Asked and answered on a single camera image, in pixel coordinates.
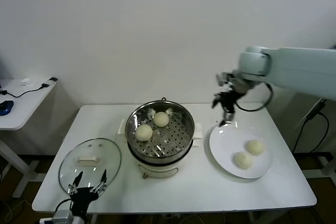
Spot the white round plate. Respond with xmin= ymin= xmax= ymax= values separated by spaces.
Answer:
xmin=209 ymin=121 xmax=274 ymax=180

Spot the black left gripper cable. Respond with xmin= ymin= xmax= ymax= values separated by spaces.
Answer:
xmin=54 ymin=199 xmax=73 ymax=215

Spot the black power cable with adapter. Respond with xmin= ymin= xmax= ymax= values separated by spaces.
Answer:
xmin=292 ymin=98 xmax=330 ymax=154

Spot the white cord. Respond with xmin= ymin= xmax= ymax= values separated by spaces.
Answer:
xmin=295 ymin=99 xmax=324 ymax=130

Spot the thin black desk cable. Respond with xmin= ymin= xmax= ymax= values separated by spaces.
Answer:
xmin=0 ymin=83 xmax=50 ymax=98

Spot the perforated steel steamer basket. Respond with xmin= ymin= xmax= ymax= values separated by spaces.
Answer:
xmin=117 ymin=97 xmax=204 ymax=161

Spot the blue computer mouse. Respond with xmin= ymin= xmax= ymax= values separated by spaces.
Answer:
xmin=0 ymin=100 xmax=14 ymax=116

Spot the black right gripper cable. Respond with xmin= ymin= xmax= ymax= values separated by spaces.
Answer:
xmin=235 ymin=82 xmax=275 ymax=112

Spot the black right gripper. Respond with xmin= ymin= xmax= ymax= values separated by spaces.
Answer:
xmin=211 ymin=90 xmax=238 ymax=127

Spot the white steamed baozi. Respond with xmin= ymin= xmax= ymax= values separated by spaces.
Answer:
xmin=153 ymin=112 xmax=170 ymax=127
xmin=233 ymin=152 xmax=253 ymax=169
xmin=245 ymin=140 xmax=266 ymax=156
xmin=135 ymin=124 xmax=153 ymax=142

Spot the black metal base bar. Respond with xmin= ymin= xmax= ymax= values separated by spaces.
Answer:
xmin=293 ymin=152 xmax=334 ymax=162

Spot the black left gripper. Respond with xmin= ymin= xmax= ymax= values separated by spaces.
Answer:
xmin=67 ymin=169 xmax=109 ymax=217

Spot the glass lid with cream handle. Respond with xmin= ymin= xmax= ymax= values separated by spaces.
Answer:
xmin=58 ymin=137 xmax=122 ymax=195

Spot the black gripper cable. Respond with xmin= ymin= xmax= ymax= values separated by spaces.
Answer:
xmin=235 ymin=82 xmax=275 ymax=112
xmin=54 ymin=199 xmax=73 ymax=215

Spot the white side table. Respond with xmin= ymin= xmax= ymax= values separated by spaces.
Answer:
xmin=0 ymin=78 xmax=58 ymax=198

